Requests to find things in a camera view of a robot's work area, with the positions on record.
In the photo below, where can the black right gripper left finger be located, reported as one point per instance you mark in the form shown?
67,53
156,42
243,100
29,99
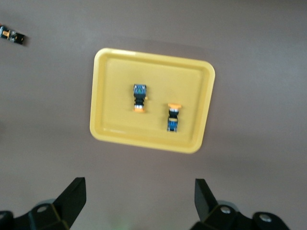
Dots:
60,215

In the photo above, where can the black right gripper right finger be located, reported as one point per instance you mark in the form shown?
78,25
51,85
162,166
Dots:
216,220

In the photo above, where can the yellow push button blue body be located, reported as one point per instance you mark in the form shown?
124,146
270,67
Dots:
139,92
172,124

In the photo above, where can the yellow plastic tray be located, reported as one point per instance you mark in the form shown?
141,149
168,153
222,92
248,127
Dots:
120,72

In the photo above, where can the red push button orange body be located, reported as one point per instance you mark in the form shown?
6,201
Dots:
14,37

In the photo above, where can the brown table cover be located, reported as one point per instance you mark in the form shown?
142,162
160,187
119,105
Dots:
239,36

